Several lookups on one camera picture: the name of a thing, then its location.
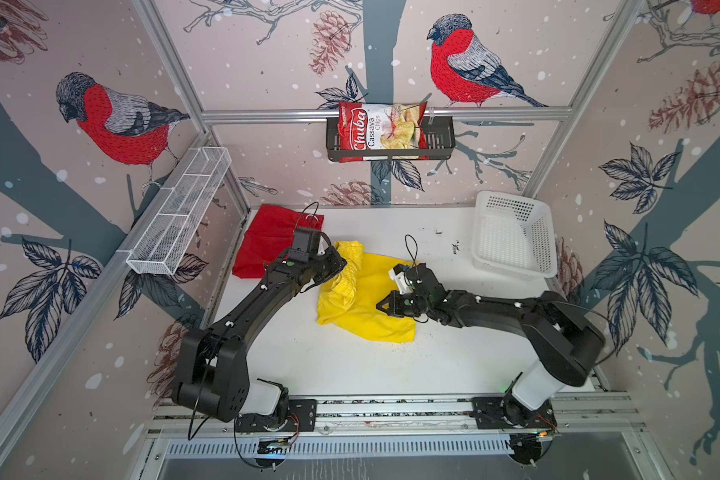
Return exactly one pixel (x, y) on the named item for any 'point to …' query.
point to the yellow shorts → (350, 296)
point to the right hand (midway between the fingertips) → (374, 313)
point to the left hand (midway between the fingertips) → (347, 260)
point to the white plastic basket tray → (513, 233)
